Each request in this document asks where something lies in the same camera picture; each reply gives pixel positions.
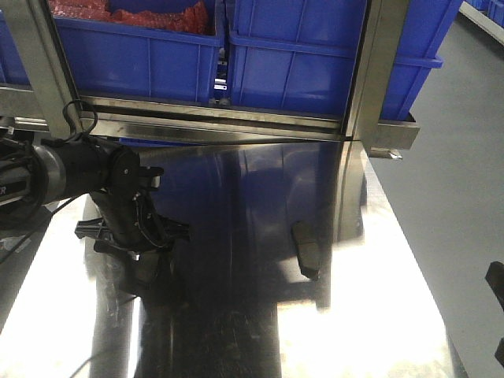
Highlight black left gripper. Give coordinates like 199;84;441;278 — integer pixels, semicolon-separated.
75;145;190;254

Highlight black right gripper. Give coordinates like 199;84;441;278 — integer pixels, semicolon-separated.
484;260;504;367

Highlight grey brake pad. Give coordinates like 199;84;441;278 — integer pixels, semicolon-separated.
122;253;161;295
291;221;321;281

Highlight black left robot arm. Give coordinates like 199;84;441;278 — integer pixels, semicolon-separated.
1;136;189;254

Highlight left blue plastic bin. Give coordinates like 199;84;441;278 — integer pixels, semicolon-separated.
54;1;225;103

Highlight blue plastic bin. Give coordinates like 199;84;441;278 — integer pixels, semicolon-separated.
225;1;461;120
54;1;225;103

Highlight far left blue bin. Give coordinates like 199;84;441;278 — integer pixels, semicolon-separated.
0;13;30;86

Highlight red plastic bags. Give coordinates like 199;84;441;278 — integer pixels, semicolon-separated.
48;1;209;35

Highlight right blue plastic bin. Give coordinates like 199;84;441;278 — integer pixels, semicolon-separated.
225;1;461;120

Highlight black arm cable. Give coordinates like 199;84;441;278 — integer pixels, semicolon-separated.
0;100;99;265

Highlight stainless steel rack frame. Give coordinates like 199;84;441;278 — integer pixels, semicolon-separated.
0;0;421;160

